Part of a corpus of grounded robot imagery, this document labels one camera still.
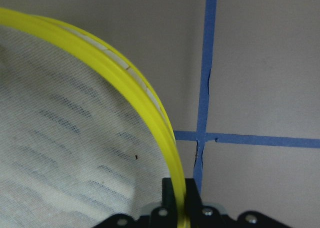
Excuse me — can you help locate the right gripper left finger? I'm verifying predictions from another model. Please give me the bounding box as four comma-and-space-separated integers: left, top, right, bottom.
161, 177, 177, 213

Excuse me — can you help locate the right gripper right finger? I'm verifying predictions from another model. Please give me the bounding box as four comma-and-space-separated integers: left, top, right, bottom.
185, 178, 202, 212

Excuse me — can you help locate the yellow steamer basket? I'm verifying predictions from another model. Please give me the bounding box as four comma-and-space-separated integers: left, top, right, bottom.
0, 8, 188, 227

